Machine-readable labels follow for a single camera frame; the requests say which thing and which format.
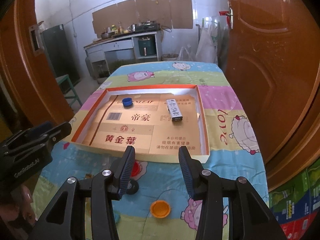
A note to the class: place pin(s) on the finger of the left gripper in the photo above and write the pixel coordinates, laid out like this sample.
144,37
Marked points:
26,136
52,134

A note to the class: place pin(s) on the teal lighter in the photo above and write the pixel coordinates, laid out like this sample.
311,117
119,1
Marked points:
116,216

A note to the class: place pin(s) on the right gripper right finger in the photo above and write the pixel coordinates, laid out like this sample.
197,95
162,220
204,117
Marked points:
191,171

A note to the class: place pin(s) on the white Hello Kitty case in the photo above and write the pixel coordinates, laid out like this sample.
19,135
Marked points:
174,110

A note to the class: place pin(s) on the grey kitchen counter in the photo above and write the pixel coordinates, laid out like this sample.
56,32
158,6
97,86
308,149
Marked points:
105,56

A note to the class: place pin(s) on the person's left hand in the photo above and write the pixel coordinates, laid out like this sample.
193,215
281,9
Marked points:
16,210

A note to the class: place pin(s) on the white hanging sack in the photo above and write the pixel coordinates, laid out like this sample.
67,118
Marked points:
207,48

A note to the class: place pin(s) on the dark grey refrigerator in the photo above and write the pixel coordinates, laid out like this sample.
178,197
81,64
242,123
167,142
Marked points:
59,54

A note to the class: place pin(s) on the cardboard wall sheets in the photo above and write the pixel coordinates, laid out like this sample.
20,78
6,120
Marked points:
176,14

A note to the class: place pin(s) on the blue bottle cap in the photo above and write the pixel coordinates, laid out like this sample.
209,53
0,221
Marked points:
127,102

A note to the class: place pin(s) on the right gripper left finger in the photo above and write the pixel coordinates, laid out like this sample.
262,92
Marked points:
122,172

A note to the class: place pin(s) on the black tape roll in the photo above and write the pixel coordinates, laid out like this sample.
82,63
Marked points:
132,187

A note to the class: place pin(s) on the teal air fryer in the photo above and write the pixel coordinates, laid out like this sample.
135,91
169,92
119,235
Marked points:
147,46

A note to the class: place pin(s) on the orange bottle cap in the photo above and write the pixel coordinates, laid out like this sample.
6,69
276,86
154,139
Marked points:
160,209

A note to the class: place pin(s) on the orange rimmed cardboard tray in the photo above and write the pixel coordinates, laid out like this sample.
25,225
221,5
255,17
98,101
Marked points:
103,125

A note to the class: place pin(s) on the black gas stove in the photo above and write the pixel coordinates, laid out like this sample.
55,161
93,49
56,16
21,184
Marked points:
147,27

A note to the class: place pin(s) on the green cardboard box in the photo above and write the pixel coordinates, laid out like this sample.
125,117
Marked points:
298,197

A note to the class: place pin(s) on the brown wooden door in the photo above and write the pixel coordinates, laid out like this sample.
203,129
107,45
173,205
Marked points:
273,67

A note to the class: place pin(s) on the red bottle cap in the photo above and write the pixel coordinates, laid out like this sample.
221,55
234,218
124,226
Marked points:
136,171

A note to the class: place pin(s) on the red cardboard box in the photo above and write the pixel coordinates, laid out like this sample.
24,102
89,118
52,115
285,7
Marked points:
295,229

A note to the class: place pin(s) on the green metal bench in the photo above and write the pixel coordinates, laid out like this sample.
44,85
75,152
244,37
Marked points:
71,99

